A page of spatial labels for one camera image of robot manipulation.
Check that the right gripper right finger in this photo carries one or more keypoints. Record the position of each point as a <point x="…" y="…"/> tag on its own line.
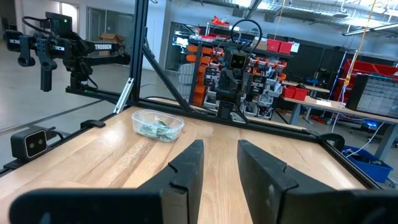
<point x="264" y="186"/>

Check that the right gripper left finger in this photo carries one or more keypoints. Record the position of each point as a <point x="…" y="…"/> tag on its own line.
<point x="180" y="193"/>

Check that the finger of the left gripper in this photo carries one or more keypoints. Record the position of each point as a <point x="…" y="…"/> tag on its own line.
<point x="213" y="77"/>
<point x="258" y="84"/>

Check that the green white sweetener packet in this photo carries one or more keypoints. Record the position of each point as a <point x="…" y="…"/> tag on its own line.
<point x="147" y="129"/>
<point x="161" y="124"/>
<point x="168" y="136"/>

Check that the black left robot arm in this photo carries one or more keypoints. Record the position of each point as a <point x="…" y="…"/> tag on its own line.
<point x="225" y="109"/>

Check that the parts shelf with orange bins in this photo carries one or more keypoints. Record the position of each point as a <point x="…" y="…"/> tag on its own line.
<point x="199" y="90"/>

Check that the small red bin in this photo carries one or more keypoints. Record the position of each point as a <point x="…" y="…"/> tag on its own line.
<point x="286" y="48"/>
<point x="301" y="94"/>
<point x="289" y="92"/>
<point x="273" y="45"/>

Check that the red orange object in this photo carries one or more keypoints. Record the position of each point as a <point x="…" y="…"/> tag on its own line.
<point x="219" y="21"/>

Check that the clear plastic container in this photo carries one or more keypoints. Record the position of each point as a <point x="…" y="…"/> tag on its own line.
<point x="136" y="124"/>

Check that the wooden workbench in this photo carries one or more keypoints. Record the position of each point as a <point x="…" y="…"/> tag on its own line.
<point x="339" y="107"/>

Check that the large red bin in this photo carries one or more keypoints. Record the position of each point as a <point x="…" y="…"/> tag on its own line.
<point x="360" y="67"/>

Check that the blue storage bin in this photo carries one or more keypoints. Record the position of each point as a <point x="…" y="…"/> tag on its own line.
<point x="373" y="171"/>

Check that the cardboard box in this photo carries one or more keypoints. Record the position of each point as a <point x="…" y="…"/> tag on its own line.
<point x="109" y="37"/>

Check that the grey drawer parts organizer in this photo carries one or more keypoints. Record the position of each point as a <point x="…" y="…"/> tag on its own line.
<point x="376" y="96"/>

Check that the long ceiling light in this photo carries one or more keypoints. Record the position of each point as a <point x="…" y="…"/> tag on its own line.
<point x="373" y="29"/>

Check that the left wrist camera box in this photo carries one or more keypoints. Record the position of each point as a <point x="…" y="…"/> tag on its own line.
<point x="238" y="61"/>

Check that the black aluminium table frame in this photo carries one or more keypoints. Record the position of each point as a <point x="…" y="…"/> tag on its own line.
<point x="138" y="62"/>

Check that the black frame bracket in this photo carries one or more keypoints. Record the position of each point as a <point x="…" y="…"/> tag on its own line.
<point x="92" y="124"/>
<point x="332" y="138"/>

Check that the silver angle bracket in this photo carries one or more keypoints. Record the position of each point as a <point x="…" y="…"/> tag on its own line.
<point x="123" y="95"/>

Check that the black table-level camera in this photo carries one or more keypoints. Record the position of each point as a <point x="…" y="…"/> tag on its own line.
<point x="31" y="144"/>

